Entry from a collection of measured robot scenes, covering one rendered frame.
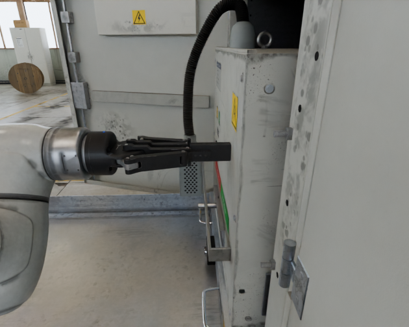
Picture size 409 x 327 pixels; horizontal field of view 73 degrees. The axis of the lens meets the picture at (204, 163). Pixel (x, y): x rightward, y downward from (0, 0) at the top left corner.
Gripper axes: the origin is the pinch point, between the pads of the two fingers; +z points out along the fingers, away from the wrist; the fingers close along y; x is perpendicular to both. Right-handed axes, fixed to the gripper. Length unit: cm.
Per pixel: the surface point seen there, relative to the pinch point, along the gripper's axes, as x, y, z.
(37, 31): 63, -1032, -530
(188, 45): 17, -54, -4
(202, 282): -38.3, -8.0, -1.3
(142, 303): -38.3, -2.3, -15.3
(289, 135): 7.7, 15.7, 7.8
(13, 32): 59, -1033, -611
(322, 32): 17.9, 20.2, 7.9
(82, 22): 24, -66, -41
